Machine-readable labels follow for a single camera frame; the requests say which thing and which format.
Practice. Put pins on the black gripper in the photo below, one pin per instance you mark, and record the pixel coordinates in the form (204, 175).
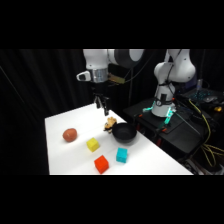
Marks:
(99, 88)

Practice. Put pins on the red cube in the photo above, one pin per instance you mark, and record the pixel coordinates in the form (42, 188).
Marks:
(101, 164)

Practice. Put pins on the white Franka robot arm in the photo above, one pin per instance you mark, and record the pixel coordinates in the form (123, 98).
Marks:
(176, 68)

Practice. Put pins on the black bowl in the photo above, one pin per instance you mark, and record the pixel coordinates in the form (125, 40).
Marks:
(124, 132)

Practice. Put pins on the yellow cube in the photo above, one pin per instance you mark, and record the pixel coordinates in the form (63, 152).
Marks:
(93, 144)

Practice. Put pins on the cyan cube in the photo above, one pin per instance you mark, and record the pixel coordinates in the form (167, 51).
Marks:
(121, 155)

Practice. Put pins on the small tan plush toy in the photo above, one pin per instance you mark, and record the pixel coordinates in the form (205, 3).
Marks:
(109, 124)

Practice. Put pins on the reddish brown round ball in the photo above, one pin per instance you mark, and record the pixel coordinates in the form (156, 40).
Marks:
(70, 134)

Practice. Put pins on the black curtain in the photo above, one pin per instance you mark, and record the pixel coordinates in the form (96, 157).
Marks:
(36, 86)

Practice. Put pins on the black robot stand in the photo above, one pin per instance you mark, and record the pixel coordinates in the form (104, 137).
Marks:
(180, 133)

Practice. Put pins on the blue lit electronics box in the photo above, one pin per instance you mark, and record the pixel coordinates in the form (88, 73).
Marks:
(201, 95)

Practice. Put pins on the small yellow connector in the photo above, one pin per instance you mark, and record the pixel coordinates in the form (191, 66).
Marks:
(218, 108)

